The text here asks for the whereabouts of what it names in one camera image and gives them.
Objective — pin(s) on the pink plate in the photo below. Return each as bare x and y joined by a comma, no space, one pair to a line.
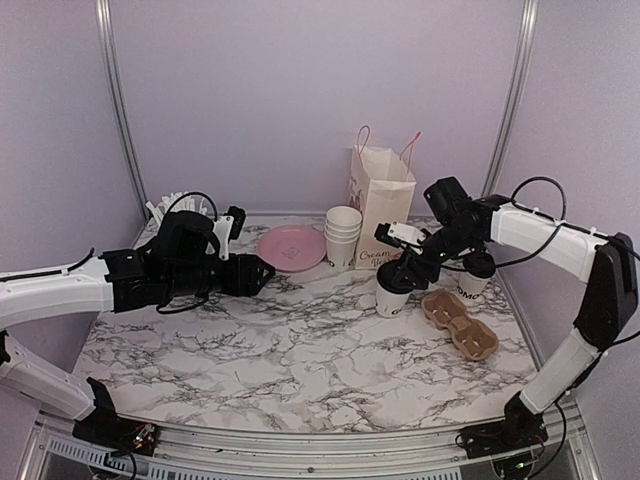
293,248

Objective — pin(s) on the white paper cup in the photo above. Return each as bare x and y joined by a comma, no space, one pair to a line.
389,304
470,287

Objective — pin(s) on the aluminium front rail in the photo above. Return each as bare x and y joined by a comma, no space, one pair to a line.
189,452

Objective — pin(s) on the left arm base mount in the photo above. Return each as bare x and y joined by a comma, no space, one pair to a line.
104,427

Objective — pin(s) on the black cup with straws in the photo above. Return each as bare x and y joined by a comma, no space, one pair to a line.
174,202

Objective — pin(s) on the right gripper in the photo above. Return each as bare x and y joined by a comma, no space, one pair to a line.
413,266

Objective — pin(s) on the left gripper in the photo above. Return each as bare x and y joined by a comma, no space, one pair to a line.
240,283

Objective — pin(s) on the right aluminium frame post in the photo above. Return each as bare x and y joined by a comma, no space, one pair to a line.
515,91

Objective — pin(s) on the black cup lid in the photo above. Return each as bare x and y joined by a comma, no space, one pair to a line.
479,264
390,278

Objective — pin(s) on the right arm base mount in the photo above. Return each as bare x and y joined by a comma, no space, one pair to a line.
505,432

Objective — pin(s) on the stack of white paper cups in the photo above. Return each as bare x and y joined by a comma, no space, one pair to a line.
342,231

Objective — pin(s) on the brown cardboard cup carrier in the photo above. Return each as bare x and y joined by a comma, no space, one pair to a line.
470,336

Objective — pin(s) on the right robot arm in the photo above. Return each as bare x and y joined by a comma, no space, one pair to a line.
606,264

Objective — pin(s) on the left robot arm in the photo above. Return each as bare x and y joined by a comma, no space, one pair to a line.
188,257

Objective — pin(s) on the paper takeout bag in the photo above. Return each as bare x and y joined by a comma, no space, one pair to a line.
381,188

